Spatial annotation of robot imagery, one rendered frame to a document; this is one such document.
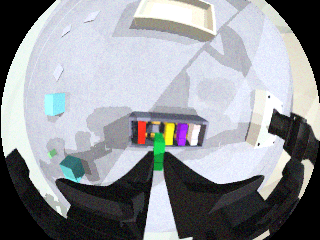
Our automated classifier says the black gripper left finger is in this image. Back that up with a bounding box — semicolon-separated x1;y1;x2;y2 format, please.
55;151;155;240

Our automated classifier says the light blue cube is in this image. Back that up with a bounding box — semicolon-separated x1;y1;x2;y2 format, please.
59;155;85;183

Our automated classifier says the light blue block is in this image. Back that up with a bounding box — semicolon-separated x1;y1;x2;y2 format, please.
44;93;65;116

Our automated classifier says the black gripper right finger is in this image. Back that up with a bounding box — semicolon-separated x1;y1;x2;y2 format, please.
163;151;265;240

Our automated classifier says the yellow fuse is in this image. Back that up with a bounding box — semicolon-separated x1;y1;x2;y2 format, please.
164;123;173;145

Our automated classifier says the small green block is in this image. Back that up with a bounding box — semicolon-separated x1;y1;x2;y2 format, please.
153;129;165;171
48;148;56;157

